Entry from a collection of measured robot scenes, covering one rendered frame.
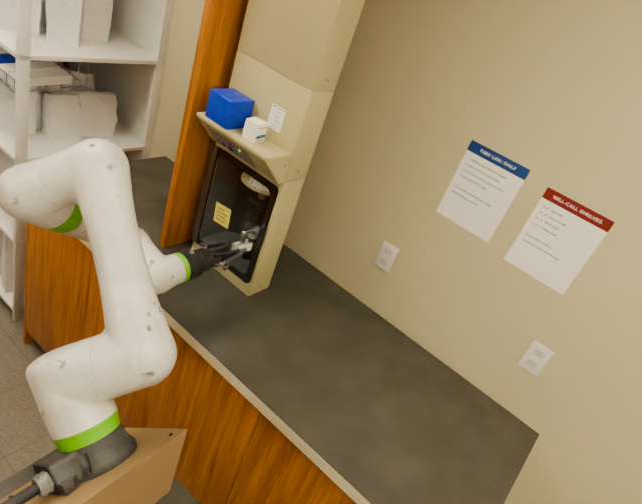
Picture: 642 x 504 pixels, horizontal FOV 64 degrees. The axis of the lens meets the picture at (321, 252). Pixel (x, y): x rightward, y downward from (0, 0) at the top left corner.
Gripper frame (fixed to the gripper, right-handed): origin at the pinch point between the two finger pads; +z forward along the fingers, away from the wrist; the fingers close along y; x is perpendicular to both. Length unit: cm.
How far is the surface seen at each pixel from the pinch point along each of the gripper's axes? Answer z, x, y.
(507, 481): 15, 20, -107
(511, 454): 27, 20, -105
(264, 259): 7.4, 4.3, -5.2
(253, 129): -3.6, -40.7, 5.4
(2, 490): -88, 20, -25
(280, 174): 1.5, -30.4, -5.3
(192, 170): 1.6, -12.0, 31.7
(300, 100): 5, -53, -2
